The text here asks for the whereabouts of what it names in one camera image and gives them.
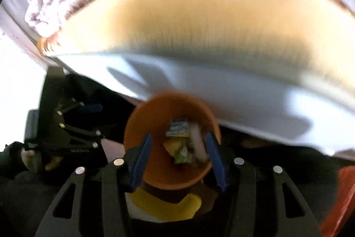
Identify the green snack wrapper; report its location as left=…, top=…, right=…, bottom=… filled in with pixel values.
left=174, top=146, right=194, bottom=164

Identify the orange plastic trash bin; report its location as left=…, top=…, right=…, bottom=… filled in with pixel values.
left=124, top=92, right=221, bottom=190

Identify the red plastic bag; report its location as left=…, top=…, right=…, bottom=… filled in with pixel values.
left=320, top=165, right=354, bottom=237

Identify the blue yellow snack packet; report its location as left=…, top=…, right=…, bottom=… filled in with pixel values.
left=166, top=121, right=190, bottom=138

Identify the yellow floral fleece blanket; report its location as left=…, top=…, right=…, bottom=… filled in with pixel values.
left=37, top=0, right=355, bottom=110

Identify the white bed frame side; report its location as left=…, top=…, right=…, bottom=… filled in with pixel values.
left=61, top=54, right=354, bottom=160

